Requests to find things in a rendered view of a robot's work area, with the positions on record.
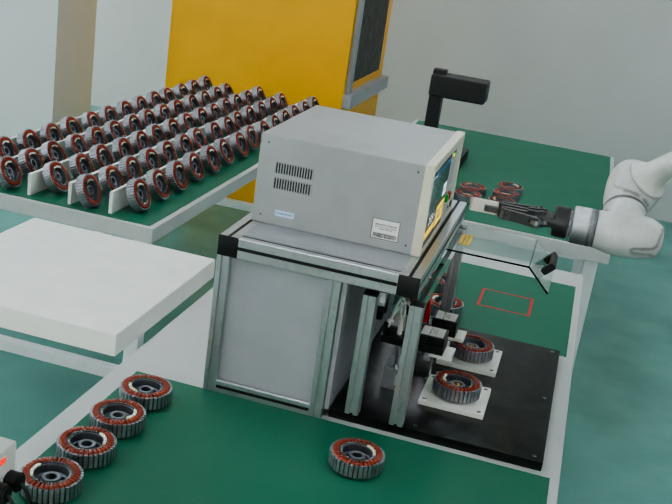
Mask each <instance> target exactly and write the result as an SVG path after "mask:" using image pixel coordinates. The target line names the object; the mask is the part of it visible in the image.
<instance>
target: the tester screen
mask: <svg viewBox="0 0 672 504"><path fill-rule="evenodd" d="M451 158H452V157H451ZM451 158H450V160H449V161H448V162H447V163H446V164H445V166H444V167H443V168H442V169H441V171H440V172H439V173H438V174H437V175H436V177H435V178H434V183H433V189H432V194H431V200H430V206H429V211H428V217H427V222H426V228H425V233H426V232H427V230H428V229H429V227H430V226H431V224H432V223H433V221H435V215H436V210H437V206H438V205H439V204H440V202H441V201H442V199H443V198H444V197H445V193H444V194H443V196H442V197H441V199H440V200H439V201H438V199H439V194H440V189H441V188H442V186H443V185H444V184H445V182H446V181H447V180H448V175H449V169H450V164H451ZM433 212H434V214H433V219H432V222H431V224H430V225H429V226H428V222H429V217H430V216H431V215H432V213H433ZM440 219H441V217H440ZM440 219H439V220H440ZM439 220H438V222H439ZM438 222H437V223H438ZM437 223H436V225H437ZM436 225H435V226H436ZM435 226H434V223H433V227H434V228H435ZM434 228H432V229H431V231H430V232H429V234H428V235H427V237H426V238H425V240H424V239H423V240H424V241H423V244H424V242H425V241H426V239H427V238H428V236H429V235H430V234H431V232H432V231H433V229H434Z"/></svg>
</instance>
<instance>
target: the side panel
mask: <svg viewBox="0 0 672 504"><path fill-rule="evenodd" d="M342 287H343V283H342V282H338V281H333V280H329V279H324V278H320V277H316V276H311V275H307V274H303V273H298V272H294V271H290V270H285V269H281V268H276V267H272V266H268V265H263V264H259V263H255V262H250V261H246V260H242V259H237V258H232V257H228V256H223V255H219V254H217V260H216V269H215V278H214V287H213V296H212V305H211V314H210V324H209V333H208V342H207V351H206V360H205V369H204V379H203V388H204V389H210V390H212V391H216V392H220V393H224V394H227V395H231V396H235V397H239V398H243V399H247V400H251V401H254V402H258V403H262V404H266V405H270V406H274V407H278V408H281V409H285V410H289V411H293V412H297V413H301V414H305V415H308V416H312V417H313V416H316V418H320V419H321V418H322V416H323V415H324V412H325V409H324V404H325V398H326V391H327V384H328V378H329V371H330V365H331V358H332V352H333V345H334V339H335V332H336V326H337V319H338V313H339V306H340V300H341V293H342Z"/></svg>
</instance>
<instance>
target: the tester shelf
mask: <svg viewBox="0 0 672 504"><path fill-rule="evenodd" d="M466 208H467V202H463V201H459V200H454V199H453V202H452V208H451V210H450V212H449V214H448V215H447V217H446V218H445V220H444V221H443V223H442V224H441V226H440V227H439V229H438V230H437V232H436V233H435V235H434V236H433V238H432V239H431V241H430V243H429V244H428V246H427V247H426V249H425V250H424V252H423V253H422V255H421V256H420V257H415V256H411V255H408V254H404V253H399V252H395V251H390V250H386V249H381V248H377V247H372V246H367V245H363V244H358V243H354V242H349V241H345V240H340V239H336V238H331V237H327V236H322V235H318V234H313V233H308V232H304V231H299V230H295V229H290V228H286V227H281V226H277V225H272V224H268V223H263V222H258V221H254V220H252V212H253V211H252V212H251V213H249V214H248V215H246V216H245V217H244V218H242V219H241V220H239V221H238V222H236V223H235V224H234V225H232V226H231V227H229V228H228V229H227V230H225V231H224V232H222V233H221V234H219V240H218V249H217V254H219V255H223V256H228V257H232V258H237V259H242V260H246V261H250V262H255V263H259V264H263V265H268V266H272V267H276V268H281V269H285V270H290V271H294V272H298V273H303V274H307V275H311V276H316V277H320V278H324V279H329V280H333V281H338V282H342V283H346V284H351V285H355V286H359V287H364V288H368V289H372V290H377V291H381V292H386V293H390V294H394V295H398V296H402V297H406V298H411V299H415V300H417V298H418V296H419V295H420V293H421V291H422V290H423V288H424V286H425V284H426V283H427V281H428V279H429V278H430V276H431V274H432V273H433V271H434V269H435V267H436V266H437V264H438V262H439V261H440V259H441V257H442V255H443V254H444V252H445V250H446V249H447V247H448V245H449V243H450V242H451V240H452V238H453V237H454V235H455V233H456V232H457V230H458V228H459V226H460V225H461V223H462V221H463V220H464V218H465V213H466Z"/></svg>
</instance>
